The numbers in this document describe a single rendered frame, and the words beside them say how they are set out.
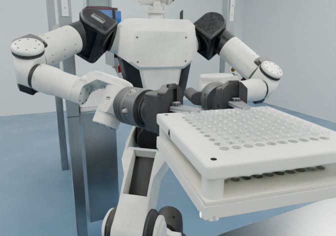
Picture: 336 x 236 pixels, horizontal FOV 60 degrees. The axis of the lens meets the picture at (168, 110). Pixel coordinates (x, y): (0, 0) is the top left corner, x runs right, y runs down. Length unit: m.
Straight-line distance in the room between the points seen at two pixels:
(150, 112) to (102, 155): 1.34
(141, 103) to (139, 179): 0.48
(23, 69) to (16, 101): 4.40
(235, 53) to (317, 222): 0.63
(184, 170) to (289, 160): 0.14
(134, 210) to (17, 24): 4.39
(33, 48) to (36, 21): 4.29
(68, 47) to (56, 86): 0.20
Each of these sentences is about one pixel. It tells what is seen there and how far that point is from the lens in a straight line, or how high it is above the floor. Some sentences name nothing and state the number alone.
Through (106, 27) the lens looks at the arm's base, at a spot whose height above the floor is 1.21.
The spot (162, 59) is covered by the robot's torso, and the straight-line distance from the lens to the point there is 0.98.
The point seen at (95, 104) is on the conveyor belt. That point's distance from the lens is 1.71.
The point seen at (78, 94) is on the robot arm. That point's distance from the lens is 0.73.
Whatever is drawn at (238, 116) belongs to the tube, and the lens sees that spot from 0.52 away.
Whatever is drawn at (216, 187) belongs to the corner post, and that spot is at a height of 1.01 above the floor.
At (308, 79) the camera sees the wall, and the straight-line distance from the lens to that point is 5.10.
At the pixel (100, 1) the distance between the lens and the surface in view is 1.59.
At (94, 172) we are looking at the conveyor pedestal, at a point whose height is 0.35.
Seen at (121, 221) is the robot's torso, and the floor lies 0.62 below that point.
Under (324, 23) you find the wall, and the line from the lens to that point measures 4.97.
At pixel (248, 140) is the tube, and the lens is 0.41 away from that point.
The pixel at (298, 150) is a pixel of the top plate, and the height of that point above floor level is 1.04.
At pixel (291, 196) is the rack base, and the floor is 0.98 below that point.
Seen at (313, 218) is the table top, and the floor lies 0.85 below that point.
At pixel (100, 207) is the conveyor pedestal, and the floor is 0.09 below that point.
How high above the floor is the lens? 1.18
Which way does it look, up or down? 14 degrees down
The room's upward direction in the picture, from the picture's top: straight up
